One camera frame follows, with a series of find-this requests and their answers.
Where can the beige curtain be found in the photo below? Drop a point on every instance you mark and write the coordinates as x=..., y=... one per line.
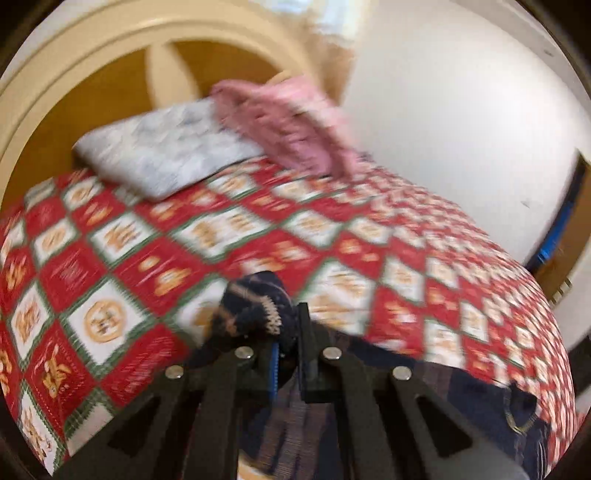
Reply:
x=332, y=41

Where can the white patterned pillow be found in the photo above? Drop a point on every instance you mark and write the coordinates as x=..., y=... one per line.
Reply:
x=161, y=147

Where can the blue jeans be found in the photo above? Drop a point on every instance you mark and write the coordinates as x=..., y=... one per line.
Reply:
x=521, y=415

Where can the red printed bedspread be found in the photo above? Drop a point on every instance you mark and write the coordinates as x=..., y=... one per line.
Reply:
x=138, y=258

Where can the cream wooden headboard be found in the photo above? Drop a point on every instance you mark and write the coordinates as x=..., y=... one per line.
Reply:
x=46, y=78

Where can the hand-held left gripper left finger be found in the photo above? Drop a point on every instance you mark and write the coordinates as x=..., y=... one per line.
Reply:
x=275, y=369

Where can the pink blanket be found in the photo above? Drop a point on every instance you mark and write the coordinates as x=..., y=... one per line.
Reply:
x=286, y=124

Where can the brown wooden door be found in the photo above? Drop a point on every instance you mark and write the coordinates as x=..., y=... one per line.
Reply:
x=561, y=267

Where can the navy knit sweater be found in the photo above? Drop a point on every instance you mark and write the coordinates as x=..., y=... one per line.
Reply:
x=249, y=300

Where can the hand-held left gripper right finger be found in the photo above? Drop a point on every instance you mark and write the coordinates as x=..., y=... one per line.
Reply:
x=302, y=364

